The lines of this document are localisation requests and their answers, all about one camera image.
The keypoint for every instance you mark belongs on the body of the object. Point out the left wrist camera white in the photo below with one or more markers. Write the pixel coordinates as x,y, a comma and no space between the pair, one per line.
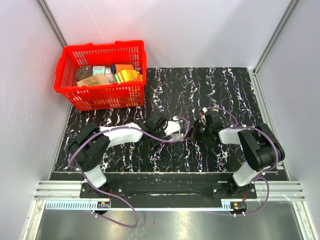
172,126

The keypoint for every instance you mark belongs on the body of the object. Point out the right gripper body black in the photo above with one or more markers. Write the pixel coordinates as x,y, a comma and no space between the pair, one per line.
200,131

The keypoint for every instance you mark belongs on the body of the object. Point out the black marble pattern mat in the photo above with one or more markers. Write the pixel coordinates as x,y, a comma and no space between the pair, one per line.
175,92

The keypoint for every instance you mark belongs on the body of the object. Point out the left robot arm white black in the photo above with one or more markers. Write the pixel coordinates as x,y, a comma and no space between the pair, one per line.
96,140

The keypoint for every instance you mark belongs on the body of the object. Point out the staple box red white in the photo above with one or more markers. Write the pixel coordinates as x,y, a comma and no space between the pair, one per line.
176,137

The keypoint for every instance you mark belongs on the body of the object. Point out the pink white small box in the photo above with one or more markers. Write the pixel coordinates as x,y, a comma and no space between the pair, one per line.
109,75

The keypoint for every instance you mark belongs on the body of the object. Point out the brown round cookie pack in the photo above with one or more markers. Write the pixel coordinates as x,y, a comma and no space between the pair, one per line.
83,72

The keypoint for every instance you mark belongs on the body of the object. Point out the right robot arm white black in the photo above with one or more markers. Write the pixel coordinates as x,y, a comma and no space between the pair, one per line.
261,149

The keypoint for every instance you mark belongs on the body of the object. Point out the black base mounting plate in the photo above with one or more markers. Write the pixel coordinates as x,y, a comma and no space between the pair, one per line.
176,190

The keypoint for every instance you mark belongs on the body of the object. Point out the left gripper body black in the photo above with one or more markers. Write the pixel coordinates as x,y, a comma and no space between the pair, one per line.
159,133

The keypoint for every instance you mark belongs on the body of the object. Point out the orange can blue lid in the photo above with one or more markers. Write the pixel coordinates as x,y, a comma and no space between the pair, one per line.
116,68

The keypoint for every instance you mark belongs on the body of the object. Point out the brown cardboard packet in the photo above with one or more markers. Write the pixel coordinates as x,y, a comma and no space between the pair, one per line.
95,80

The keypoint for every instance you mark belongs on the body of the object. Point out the teal small box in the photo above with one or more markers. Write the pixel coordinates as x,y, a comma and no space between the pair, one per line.
98,70

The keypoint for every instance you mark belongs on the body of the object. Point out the yellow orange snack box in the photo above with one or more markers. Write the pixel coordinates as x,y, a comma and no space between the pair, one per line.
128,76

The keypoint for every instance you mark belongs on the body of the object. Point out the red plastic shopping basket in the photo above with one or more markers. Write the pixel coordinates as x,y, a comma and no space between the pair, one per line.
101,97

